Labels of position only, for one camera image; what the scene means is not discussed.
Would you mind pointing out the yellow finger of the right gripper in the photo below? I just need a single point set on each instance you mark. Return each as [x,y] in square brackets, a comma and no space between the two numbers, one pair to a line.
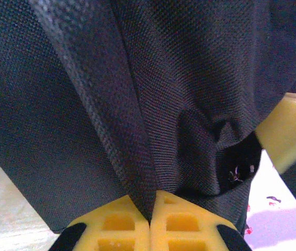
[288,125]

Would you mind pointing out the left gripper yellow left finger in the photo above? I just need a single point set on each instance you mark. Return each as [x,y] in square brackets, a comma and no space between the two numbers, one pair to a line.
[121,225]

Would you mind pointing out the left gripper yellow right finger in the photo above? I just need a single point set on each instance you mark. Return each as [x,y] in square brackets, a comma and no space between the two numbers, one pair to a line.
[184,225]

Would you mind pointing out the black fabric backpack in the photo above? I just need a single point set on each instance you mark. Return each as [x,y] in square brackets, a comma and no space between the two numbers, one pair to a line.
[111,91]

